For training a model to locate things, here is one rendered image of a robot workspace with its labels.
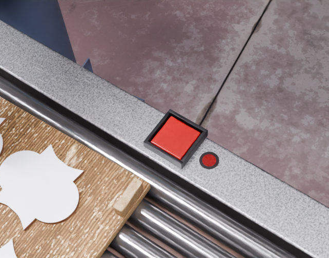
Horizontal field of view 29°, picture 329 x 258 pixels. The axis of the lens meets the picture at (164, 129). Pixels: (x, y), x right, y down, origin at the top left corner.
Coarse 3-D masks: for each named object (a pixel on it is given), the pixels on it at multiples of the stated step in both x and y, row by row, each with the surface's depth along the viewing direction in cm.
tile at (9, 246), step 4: (12, 240) 95; (8, 244) 95; (12, 244) 95; (0, 248) 95; (4, 248) 95; (8, 248) 95; (12, 248) 95; (0, 252) 94; (4, 252) 94; (8, 252) 94; (12, 252) 94; (0, 256) 94; (4, 256) 94; (8, 256) 94; (12, 256) 94; (16, 256) 94
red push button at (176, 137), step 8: (168, 120) 106; (176, 120) 106; (168, 128) 105; (176, 128) 105; (184, 128) 105; (192, 128) 105; (160, 136) 104; (168, 136) 104; (176, 136) 104; (184, 136) 104; (192, 136) 104; (160, 144) 104; (168, 144) 104; (176, 144) 103; (184, 144) 103; (192, 144) 104; (168, 152) 103; (176, 152) 103; (184, 152) 103
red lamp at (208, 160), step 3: (204, 156) 104; (207, 156) 104; (210, 156) 104; (213, 156) 104; (204, 159) 103; (207, 159) 103; (210, 159) 103; (213, 159) 103; (204, 162) 103; (207, 162) 103; (210, 162) 103; (213, 162) 103; (207, 165) 103; (210, 165) 103
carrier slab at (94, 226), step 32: (0, 128) 106; (32, 128) 106; (0, 160) 103; (64, 160) 102; (96, 160) 102; (96, 192) 99; (0, 224) 98; (32, 224) 97; (64, 224) 97; (96, 224) 97; (32, 256) 95; (64, 256) 94; (96, 256) 94
